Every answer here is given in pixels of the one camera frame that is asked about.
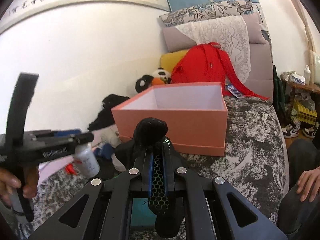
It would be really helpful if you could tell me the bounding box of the black knit glove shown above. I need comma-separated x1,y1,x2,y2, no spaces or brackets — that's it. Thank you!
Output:
115,118,184,238

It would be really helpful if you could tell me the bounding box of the operator left hand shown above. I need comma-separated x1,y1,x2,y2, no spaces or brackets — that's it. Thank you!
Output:
1,166,40,207

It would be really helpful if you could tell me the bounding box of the bystander hand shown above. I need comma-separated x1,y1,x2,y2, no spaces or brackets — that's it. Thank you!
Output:
296,167,320,203

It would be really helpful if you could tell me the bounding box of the teal glasses case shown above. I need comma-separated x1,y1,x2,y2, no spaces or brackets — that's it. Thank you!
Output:
131,198,156,229

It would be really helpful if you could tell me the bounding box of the white plastic bottle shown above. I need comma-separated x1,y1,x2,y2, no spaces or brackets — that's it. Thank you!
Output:
73,144,100,178

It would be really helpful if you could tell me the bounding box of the red paper piece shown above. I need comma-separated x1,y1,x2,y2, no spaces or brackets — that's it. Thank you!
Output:
65,163,77,175

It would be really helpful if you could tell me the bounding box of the pink cardboard box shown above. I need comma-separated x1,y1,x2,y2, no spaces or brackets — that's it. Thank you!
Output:
112,82,228,157

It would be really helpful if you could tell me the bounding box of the black clothing pile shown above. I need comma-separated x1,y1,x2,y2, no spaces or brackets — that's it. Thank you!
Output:
87,94,130,132

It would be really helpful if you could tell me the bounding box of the panda plush toy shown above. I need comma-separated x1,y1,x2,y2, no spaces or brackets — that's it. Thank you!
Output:
135,67,171,93

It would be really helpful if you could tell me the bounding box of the yellow cushion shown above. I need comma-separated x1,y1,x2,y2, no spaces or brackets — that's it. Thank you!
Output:
160,49,189,73

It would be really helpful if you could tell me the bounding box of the red backpack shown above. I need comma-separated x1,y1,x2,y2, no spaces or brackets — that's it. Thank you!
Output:
171,42,268,100

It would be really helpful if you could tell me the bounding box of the grey folded quilt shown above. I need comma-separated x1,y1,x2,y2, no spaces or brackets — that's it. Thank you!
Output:
162,13,273,101

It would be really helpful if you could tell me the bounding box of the black white sneaker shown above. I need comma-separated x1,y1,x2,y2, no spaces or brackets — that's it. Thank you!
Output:
281,118,301,138

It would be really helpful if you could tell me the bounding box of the yellow egg crate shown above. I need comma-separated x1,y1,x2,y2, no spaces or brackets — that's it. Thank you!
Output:
291,100,317,125

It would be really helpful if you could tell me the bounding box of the white lace cloth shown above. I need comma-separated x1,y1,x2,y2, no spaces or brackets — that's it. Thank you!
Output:
175,16,251,83

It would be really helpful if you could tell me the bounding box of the wooden side table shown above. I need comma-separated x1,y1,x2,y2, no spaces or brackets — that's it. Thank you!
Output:
282,80,319,120

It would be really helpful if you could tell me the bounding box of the floral patterned pillow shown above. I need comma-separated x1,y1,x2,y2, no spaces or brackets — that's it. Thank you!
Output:
159,0,253,27

